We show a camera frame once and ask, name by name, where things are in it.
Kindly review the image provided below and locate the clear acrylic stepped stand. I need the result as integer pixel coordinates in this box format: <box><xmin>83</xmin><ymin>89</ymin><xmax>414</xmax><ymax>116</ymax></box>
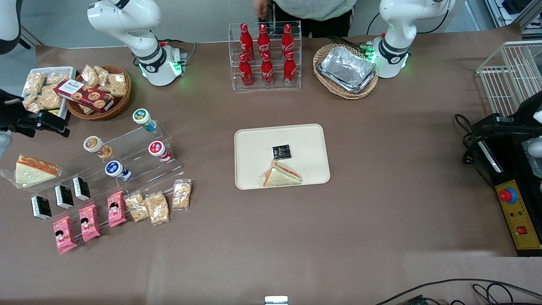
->
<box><xmin>25</xmin><ymin>121</ymin><xmax>187</xmax><ymax>221</ymax></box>

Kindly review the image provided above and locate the clear acrylic bottle rack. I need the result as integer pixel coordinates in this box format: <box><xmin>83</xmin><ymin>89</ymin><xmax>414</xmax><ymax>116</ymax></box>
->
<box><xmin>228</xmin><ymin>21</ymin><xmax>302</xmax><ymax>92</ymax></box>

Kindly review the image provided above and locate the blue lid gum bottle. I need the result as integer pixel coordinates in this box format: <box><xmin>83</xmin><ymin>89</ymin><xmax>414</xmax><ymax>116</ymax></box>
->
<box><xmin>105</xmin><ymin>161</ymin><xmax>132</xmax><ymax>182</ymax></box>

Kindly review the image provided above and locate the long black floor cable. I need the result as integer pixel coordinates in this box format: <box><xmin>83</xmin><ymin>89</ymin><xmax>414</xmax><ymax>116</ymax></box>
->
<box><xmin>374</xmin><ymin>278</ymin><xmax>542</xmax><ymax>305</ymax></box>

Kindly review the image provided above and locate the black diagonal bar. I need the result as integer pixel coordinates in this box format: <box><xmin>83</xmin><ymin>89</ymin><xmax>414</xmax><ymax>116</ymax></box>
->
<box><xmin>19</xmin><ymin>26</ymin><xmax>43</xmax><ymax>48</ymax></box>

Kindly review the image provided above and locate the brown wicker basket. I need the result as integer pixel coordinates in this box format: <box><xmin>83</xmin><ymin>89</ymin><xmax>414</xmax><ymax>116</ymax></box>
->
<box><xmin>66</xmin><ymin>65</ymin><xmax>132</xmax><ymax>122</ymax></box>

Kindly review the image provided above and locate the small black carton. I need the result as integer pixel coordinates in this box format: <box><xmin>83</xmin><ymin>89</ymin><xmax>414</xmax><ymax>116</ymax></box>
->
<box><xmin>30</xmin><ymin>196</ymin><xmax>52</xmax><ymax>220</ymax></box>
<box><xmin>72</xmin><ymin>177</ymin><xmax>91</xmax><ymax>202</ymax></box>
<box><xmin>55</xmin><ymin>185</ymin><xmax>75</xmax><ymax>210</ymax></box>

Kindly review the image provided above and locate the person right hand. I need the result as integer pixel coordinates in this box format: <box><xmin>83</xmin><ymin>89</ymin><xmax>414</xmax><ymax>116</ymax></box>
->
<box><xmin>254</xmin><ymin>0</ymin><xmax>271</xmax><ymax>22</ymax></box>

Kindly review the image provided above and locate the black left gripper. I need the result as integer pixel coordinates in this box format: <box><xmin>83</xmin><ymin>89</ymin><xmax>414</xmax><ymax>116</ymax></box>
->
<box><xmin>483</xmin><ymin>91</ymin><xmax>542</xmax><ymax>137</ymax></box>

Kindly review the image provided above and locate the light wicker basket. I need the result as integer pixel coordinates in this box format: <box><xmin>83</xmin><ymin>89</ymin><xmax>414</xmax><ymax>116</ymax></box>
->
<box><xmin>313</xmin><ymin>43</ymin><xmax>379</xmax><ymax>100</ymax></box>

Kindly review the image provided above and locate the grey base cable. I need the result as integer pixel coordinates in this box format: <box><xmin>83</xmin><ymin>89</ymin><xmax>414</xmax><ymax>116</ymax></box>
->
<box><xmin>159</xmin><ymin>39</ymin><xmax>196</xmax><ymax>65</ymax></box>

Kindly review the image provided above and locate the green lid gum bottle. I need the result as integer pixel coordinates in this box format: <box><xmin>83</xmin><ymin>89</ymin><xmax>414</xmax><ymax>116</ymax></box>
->
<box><xmin>133</xmin><ymin>108</ymin><xmax>158</xmax><ymax>132</ymax></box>

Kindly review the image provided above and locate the red cookie box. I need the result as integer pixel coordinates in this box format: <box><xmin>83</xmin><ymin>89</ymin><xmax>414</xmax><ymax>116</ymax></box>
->
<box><xmin>54</xmin><ymin>79</ymin><xmax>115</xmax><ymax>113</ymax></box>

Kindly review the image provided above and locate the looped black floor cable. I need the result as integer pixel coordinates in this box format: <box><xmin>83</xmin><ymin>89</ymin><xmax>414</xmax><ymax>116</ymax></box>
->
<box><xmin>472</xmin><ymin>283</ymin><xmax>515</xmax><ymax>305</ymax></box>

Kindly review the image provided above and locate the black base cable bundle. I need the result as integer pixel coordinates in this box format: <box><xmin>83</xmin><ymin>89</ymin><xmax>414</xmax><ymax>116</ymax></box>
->
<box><xmin>327</xmin><ymin>35</ymin><xmax>370</xmax><ymax>51</ymax></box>

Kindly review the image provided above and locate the black cable with plug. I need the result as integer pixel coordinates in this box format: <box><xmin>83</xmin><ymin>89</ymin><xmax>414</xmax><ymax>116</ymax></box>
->
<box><xmin>454</xmin><ymin>113</ymin><xmax>495</xmax><ymax>190</ymax></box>

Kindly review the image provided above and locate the pink snack packet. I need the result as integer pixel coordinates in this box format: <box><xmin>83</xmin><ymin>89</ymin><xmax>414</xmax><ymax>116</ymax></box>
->
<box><xmin>107</xmin><ymin>191</ymin><xmax>127</xmax><ymax>228</ymax></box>
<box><xmin>53</xmin><ymin>216</ymin><xmax>78</xmax><ymax>255</ymax></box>
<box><xmin>78</xmin><ymin>204</ymin><xmax>101</xmax><ymax>243</ymax></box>

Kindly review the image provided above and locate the black yellow control box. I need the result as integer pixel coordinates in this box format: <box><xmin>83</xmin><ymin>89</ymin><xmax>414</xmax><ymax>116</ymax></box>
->
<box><xmin>471</xmin><ymin>112</ymin><xmax>542</xmax><ymax>257</ymax></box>

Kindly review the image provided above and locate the white rectangular dish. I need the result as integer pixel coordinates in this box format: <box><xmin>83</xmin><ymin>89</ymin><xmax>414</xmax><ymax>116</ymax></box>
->
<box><xmin>21</xmin><ymin>67</ymin><xmax>77</xmax><ymax>120</ymax></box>

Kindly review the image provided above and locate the white wire basket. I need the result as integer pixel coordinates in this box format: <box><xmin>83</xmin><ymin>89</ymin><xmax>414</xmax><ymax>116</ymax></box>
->
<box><xmin>476</xmin><ymin>40</ymin><xmax>542</xmax><ymax>118</ymax></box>

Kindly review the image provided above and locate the person in grey sweater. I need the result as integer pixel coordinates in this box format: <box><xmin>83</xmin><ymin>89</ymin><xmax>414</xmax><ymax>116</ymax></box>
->
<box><xmin>270</xmin><ymin>0</ymin><xmax>359</xmax><ymax>39</ymax></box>

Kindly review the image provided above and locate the wrapped triangle sandwich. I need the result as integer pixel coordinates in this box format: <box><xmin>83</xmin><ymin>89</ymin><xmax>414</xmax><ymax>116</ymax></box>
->
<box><xmin>0</xmin><ymin>154</ymin><xmax>63</xmax><ymax>189</ymax></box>
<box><xmin>258</xmin><ymin>160</ymin><xmax>303</xmax><ymax>188</ymax></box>

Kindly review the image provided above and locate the aluminium foil container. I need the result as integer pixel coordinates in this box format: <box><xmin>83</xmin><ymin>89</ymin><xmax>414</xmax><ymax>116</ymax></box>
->
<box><xmin>318</xmin><ymin>46</ymin><xmax>378</xmax><ymax>93</ymax></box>

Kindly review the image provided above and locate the cream plastic tray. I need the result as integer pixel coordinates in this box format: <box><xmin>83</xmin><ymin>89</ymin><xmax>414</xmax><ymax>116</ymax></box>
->
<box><xmin>234</xmin><ymin>124</ymin><xmax>331</xmax><ymax>190</ymax></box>

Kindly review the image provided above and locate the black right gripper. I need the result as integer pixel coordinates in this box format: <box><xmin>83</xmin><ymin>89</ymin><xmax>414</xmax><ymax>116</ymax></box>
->
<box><xmin>0</xmin><ymin>88</ymin><xmax>71</xmax><ymax>139</ymax></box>

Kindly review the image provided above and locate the orange lid gum bottle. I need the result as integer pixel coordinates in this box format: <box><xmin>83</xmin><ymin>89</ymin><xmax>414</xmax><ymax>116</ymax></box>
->
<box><xmin>83</xmin><ymin>136</ymin><xmax>113</xmax><ymax>160</ymax></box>

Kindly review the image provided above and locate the red cola bottle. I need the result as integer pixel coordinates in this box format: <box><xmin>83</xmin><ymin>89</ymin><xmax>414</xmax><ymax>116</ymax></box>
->
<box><xmin>282</xmin><ymin>51</ymin><xmax>297</xmax><ymax>86</ymax></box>
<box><xmin>281</xmin><ymin>23</ymin><xmax>295</xmax><ymax>60</ymax></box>
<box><xmin>257</xmin><ymin>24</ymin><xmax>272</xmax><ymax>61</ymax></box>
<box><xmin>240</xmin><ymin>23</ymin><xmax>254</xmax><ymax>62</ymax></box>
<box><xmin>238</xmin><ymin>53</ymin><xmax>254</xmax><ymax>88</ymax></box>
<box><xmin>260</xmin><ymin>53</ymin><xmax>275</xmax><ymax>87</ymax></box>

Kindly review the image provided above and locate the aluminium frame shelf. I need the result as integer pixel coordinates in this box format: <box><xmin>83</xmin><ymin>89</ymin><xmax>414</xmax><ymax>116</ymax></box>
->
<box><xmin>484</xmin><ymin>0</ymin><xmax>542</xmax><ymax>31</ymax></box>

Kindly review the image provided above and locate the red emergency stop button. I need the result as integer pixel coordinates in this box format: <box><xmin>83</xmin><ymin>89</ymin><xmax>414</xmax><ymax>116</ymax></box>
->
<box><xmin>498</xmin><ymin>187</ymin><xmax>518</xmax><ymax>204</ymax></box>

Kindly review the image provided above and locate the red lid gum bottle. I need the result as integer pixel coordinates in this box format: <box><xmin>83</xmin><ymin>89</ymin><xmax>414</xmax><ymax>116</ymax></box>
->
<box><xmin>148</xmin><ymin>141</ymin><xmax>173</xmax><ymax>163</ymax></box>

